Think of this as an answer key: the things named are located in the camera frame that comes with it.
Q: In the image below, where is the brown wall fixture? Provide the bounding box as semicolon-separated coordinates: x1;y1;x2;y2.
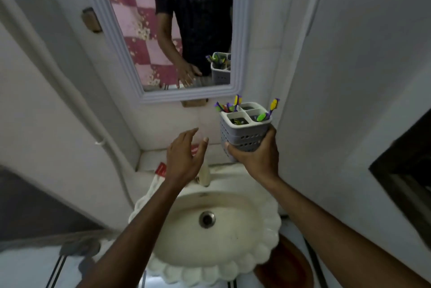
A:
81;7;103;33

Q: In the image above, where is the metal sink drain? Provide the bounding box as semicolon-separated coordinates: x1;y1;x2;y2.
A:
198;211;216;230

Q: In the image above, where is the person's left hand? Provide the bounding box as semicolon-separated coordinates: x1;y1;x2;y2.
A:
165;128;209;188

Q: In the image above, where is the person's right forearm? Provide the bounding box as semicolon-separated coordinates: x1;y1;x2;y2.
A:
264;176;431;288

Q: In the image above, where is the white wall pipe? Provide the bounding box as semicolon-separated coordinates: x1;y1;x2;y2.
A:
0;0;136;209

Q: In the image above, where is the white scalloped wash basin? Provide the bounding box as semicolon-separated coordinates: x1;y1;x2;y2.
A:
128;163;282;288

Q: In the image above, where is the white framed wall mirror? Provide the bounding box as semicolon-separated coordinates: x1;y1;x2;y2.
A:
72;0;252;103

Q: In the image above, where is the person's right hand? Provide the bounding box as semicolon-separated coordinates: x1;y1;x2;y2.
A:
224;125;280;185

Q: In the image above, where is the red white toothpaste tube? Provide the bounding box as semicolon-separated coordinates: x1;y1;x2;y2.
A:
147;145;199;199

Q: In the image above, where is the brown round bucket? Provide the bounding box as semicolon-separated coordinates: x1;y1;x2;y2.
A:
253;233;314;288

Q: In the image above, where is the grey perforated toothbrush holder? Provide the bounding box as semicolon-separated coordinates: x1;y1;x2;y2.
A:
220;102;273;163

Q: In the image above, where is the brown mirror bracket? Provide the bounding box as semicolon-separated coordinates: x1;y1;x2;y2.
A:
180;98;209;108

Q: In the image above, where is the cream plastic faucet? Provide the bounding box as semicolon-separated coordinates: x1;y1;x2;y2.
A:
196;160;211;187

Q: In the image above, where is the person's left forearm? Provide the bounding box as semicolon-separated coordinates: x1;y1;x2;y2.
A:
77;178;189;288

